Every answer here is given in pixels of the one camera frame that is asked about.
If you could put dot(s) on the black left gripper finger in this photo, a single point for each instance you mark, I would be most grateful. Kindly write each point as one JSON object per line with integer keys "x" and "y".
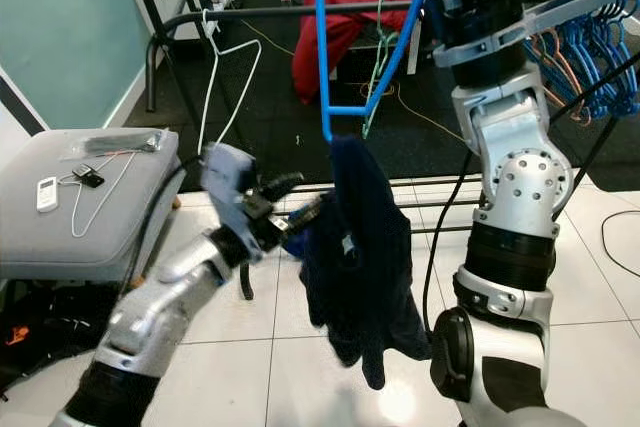
{"x": 282, "y": 185}
{"x": 295, "y": 217}

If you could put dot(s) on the black bag with orange print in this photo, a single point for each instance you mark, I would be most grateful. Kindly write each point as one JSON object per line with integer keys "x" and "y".
{"x": 25, "y": 332}

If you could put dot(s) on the black key fob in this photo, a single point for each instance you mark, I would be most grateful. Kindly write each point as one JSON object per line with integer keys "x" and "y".
{"x": 88, "y": 177}

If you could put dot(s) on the red cloth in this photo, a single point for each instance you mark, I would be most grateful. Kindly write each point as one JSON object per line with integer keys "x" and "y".
{"x": 350, "y": 7}

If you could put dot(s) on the dark navy garment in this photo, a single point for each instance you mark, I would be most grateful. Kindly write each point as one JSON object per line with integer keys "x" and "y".
{"x": 365, "y": 247}

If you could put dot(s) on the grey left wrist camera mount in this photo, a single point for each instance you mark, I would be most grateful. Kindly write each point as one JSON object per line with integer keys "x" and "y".
{"x": 225, "y": 182}

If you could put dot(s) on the brown plastic hanger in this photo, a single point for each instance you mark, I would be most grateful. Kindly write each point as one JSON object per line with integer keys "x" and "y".
{"x": 565, "y": 77}

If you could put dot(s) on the clear plastic packet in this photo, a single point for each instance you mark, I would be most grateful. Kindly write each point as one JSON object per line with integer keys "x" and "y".
{"x": 130, "y": 142}

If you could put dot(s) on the black metal clothes rack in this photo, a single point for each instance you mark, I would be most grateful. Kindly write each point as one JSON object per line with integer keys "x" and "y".
{"x": 290, "y": 12}

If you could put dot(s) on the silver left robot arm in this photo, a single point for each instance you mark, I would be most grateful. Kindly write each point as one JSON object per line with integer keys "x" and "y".
{"x": 160, "y": 317}

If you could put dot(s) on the grey cushioned ottoman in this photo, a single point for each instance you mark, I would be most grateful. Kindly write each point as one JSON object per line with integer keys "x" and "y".
{"x": 110, "y": 237}

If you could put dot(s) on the white remote control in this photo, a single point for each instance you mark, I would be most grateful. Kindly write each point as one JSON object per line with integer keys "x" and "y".
{"x": 46, "y": 193}

